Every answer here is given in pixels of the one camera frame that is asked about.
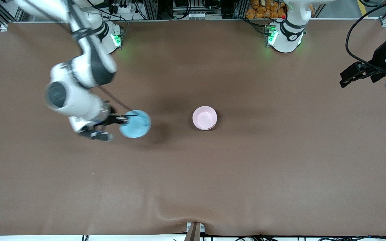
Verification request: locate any white power strip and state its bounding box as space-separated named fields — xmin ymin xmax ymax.
xmin=111 ymin=0 xmax=138 ymax=15

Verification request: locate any blue bowl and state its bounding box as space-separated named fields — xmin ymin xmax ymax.
xmin=119 ymin=110 xmax=152 ymax=138

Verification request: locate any white bowl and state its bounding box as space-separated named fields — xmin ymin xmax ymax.
xmin=193 ymin=115 xmax=218 ymax=131

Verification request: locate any brown table mat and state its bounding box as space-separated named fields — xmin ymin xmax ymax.
xmin=0 ymin=18 xmax=386 ymax=236

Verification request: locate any brown wooden strip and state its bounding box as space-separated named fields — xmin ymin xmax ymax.
xmin=184 ymin=223 xmax=201 ymax=241

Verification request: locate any pink bowl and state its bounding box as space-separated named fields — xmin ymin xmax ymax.
xmin=192 ymin=106 xmax=218 ymax=130

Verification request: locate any orange snack packets pile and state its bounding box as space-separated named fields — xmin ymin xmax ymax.
xmin=246 ymin=0 xmax=287 ymax=19

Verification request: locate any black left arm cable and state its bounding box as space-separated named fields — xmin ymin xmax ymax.
xmin=346 ymin=0 xmax=386 ymax=72

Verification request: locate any white connector block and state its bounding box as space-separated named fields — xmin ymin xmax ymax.
xmin=188 ymin=12 xmax=215 ymax=20

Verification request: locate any small metal bracket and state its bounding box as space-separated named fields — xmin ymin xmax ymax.
xmin=186 ymin=222 xmax=205 ymax=233

